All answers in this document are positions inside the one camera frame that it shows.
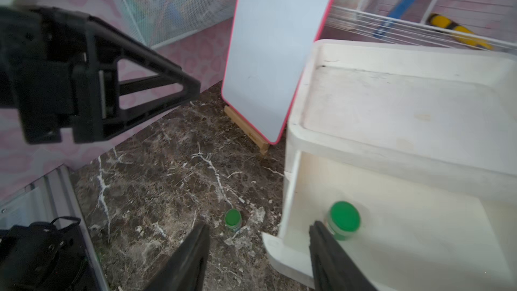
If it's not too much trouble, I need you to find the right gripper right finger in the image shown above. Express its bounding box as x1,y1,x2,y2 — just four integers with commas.
309,221,376,291

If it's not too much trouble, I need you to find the white three-drawer cabinet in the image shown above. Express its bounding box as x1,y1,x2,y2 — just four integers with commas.
262,38,517,291

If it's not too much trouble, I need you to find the green paint can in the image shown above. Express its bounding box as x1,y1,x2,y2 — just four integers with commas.
324,201,362,241
224,209,242,232

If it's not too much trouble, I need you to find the white wire wall shelf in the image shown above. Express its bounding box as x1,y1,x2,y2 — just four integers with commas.
323,0,516,55

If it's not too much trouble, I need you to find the yellow black utility knife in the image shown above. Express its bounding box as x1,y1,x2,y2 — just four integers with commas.
426,13,494,51

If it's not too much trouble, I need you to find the white drawer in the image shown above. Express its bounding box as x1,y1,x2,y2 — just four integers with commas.
263,152,516,290

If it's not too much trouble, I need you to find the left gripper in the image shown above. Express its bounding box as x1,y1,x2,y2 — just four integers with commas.
1,7,201,145

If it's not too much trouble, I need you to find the pink-framed whiteboard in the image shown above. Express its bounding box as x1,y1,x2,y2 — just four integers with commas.
222,0,333,144

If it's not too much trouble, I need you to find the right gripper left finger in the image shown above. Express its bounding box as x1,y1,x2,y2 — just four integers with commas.
144,222,210,291

